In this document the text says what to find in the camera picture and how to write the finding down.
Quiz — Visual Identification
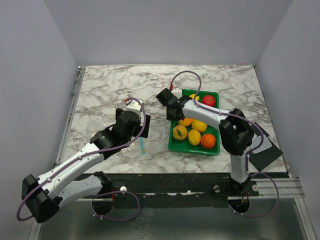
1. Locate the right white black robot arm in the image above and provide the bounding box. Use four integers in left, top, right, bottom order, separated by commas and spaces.
156, 88, 254, 196

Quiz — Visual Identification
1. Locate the yellow banana bunch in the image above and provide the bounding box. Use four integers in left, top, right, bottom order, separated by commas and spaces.
189, 94, 200, 102

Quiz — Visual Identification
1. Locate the yellow peach with leaf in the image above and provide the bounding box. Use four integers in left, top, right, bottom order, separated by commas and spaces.
172, 125, 188, 141

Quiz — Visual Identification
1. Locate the aluminium frame rail left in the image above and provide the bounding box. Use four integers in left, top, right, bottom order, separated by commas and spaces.
54, 66, 86, 166

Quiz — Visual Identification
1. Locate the black digital scale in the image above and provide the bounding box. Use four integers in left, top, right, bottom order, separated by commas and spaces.
249, 122, 283, 172

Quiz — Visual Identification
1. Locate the red apple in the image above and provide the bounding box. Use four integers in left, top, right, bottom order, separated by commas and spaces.
201, 95, 217, 107

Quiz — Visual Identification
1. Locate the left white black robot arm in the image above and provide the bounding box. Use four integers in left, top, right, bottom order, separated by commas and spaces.
20, 108, 151, 223

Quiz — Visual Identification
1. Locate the aluminium frame rail right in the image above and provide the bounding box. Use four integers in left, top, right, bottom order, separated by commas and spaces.
225, 178, 305, 200

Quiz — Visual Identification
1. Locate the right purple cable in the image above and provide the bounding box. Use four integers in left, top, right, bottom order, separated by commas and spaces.
169, 70, 280, 218

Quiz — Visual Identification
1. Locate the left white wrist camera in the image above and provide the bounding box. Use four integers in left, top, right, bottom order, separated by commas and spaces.
125, 99, 142, 117

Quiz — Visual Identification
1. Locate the aluminium frame rail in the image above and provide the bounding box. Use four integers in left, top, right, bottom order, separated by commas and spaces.
54, 66, 86, 166
225, 178, 305, 200

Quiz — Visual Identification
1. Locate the clear zip bag teal zipper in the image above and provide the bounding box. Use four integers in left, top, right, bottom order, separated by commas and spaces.
110, 137, 147, 160

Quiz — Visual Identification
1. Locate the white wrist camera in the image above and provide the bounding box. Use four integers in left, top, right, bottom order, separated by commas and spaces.
171, 87, 183, 99
125, 99, 142, 117

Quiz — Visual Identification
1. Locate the yellow lemon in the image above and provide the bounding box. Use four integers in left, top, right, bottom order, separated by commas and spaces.
191, 119, 208, 133
187, 129, 201, 146

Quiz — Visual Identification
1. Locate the orange fruit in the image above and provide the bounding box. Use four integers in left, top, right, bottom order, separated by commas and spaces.
200, 134, 217, 150

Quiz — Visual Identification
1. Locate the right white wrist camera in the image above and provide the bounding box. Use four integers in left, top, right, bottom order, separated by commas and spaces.
171, 87, 183, 99

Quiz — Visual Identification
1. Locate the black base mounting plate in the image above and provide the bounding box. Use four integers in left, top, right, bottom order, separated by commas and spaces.
84, 173, 259, 209

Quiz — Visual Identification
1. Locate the green plastic tray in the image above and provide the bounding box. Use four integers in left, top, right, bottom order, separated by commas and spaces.
168, 88, 220, 156

